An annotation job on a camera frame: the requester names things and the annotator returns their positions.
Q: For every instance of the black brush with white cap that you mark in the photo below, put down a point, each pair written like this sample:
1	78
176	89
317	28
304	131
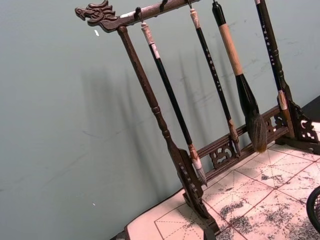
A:
170	97

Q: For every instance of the dark carved wooden brush rack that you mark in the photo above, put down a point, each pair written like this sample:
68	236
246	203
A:
140	72

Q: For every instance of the thin black brush, white characters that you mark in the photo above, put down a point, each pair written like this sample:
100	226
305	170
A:
215	72

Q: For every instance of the white grid calligraphy practice mat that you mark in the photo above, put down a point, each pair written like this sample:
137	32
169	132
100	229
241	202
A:
252	190

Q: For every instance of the black brush with white ferrule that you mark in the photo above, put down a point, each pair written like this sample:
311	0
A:
271	53

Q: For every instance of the black woven round container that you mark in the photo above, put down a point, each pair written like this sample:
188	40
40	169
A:
314	212

